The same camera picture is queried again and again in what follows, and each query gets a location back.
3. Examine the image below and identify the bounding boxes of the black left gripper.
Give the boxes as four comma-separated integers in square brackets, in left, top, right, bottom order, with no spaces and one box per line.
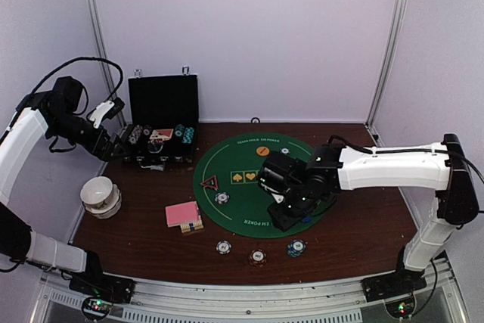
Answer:
[48,110,130,161]

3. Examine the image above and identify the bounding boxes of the blue green 50 chip stack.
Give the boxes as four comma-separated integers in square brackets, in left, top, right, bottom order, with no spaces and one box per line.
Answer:
[287,239,306,258]

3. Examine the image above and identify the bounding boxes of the orange dealer button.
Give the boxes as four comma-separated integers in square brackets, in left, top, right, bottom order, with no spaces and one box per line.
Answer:
[256,146,270,157]

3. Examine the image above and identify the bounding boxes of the red black 100 chip stack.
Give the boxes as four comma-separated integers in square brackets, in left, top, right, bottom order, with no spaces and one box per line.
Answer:
[248,250,267,266]

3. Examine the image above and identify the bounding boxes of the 10 chips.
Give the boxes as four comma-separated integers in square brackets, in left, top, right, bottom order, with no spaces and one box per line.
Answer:
[214,192,230,205]

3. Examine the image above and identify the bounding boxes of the blue white 10 chip stack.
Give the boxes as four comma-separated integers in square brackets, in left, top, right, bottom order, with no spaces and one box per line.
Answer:
[216,240,231,255]

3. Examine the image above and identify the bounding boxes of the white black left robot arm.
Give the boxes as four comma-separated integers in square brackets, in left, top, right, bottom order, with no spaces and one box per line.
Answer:
[1,56,129,296]

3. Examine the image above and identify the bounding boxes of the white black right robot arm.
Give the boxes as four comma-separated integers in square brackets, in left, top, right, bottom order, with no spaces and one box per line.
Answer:
[258,134,480,294]

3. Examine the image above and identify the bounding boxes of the white left wrist cover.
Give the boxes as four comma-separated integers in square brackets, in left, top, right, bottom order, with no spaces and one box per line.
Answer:
[87,101,115,129]

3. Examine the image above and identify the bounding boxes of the black white chips in case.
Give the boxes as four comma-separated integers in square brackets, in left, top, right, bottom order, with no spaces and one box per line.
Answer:
[128,125,153,145]

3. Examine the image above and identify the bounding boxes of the white ceramic bowl stack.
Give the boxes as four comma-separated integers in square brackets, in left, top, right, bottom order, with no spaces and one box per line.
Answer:
[80,176,122,219]

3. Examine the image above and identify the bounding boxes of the red playing card in case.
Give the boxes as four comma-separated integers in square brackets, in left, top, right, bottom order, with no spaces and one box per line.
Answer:
[150,129,173,141]

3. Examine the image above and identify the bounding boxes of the round green poker mat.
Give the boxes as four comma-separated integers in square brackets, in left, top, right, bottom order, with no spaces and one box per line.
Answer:
[193,133,330,239]

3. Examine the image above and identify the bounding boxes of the black poker chip case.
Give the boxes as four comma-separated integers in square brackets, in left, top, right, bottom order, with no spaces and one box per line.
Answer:
[123,73,200,170]

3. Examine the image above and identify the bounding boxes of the red black triangle marker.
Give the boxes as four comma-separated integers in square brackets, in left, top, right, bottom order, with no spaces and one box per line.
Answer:
[200,175,219,191]

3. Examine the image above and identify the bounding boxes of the teal chips in case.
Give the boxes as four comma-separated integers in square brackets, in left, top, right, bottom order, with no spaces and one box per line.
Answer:
[174,124,195,144]

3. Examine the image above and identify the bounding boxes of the pink playing card deck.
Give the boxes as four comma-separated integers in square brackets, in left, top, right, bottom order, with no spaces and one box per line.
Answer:
[165,201,200,228]

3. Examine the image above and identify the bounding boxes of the card deck holder box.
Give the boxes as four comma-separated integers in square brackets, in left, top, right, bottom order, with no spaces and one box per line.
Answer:
[180,217,204,234]

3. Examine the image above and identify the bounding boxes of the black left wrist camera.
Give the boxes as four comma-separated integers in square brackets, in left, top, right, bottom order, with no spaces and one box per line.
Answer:
[53,76,88,116]

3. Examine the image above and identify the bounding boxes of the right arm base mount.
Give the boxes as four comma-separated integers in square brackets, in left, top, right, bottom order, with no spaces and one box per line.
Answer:
[361,266,427,303]

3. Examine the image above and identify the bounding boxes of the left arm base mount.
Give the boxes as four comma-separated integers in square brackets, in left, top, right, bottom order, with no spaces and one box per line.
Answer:
[68,272,135,304]

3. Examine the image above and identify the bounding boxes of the aluminium front rail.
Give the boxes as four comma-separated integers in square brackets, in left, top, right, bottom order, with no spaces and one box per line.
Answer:
[32,250,470,323]

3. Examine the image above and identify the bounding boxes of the left aluminium frame post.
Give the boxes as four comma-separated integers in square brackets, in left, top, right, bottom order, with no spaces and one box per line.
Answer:
[78,0,118,97]

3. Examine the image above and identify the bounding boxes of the aluminium frame post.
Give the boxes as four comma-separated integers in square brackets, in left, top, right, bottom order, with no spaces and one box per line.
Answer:
[365,0,408,130]
[78,0,118,97]

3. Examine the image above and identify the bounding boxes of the right aluminium frame post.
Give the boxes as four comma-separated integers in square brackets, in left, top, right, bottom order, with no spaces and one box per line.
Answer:
[365,0,408,130]

